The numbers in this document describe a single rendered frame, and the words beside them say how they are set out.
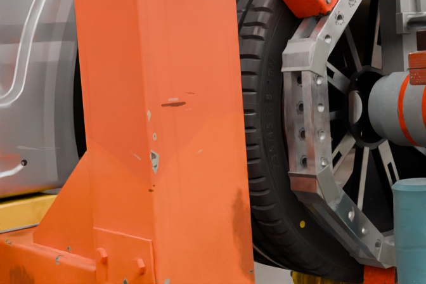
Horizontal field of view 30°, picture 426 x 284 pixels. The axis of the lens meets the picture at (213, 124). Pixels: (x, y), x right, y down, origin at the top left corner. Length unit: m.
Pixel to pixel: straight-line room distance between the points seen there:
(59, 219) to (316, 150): 0.42
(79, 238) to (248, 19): 0.45
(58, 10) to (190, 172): 0.59
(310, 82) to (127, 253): 0.41
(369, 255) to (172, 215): 0.49
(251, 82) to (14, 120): 0.44
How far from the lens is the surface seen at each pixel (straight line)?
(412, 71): 1.22
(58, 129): 1.50
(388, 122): 1.42
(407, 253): 1.32
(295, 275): 1.71
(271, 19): 1.32
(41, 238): 1.33
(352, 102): 2.04
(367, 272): 1.49
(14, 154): 1.47
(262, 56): 1.30
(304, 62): 1.26
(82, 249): 1.21
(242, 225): 1.08
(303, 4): 1.31
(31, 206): 1.49
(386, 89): 1.43
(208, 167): 1.04
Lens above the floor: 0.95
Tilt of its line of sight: 4 degrees down
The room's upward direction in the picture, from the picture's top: 4 degrees counter-clockwise
